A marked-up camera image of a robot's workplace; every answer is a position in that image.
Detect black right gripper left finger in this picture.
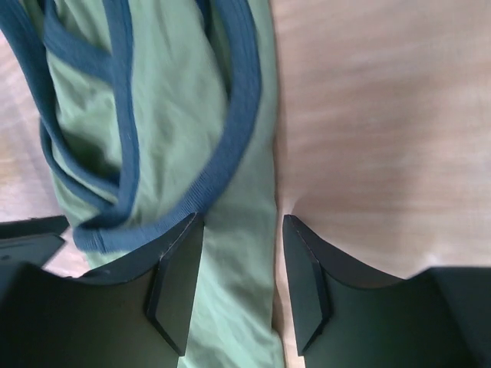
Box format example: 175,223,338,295
1,215,204,368

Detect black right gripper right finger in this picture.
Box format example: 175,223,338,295
282,215,490,367

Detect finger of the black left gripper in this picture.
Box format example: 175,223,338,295
1,215,68,267

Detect green tank top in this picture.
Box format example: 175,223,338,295
1,1,285,367

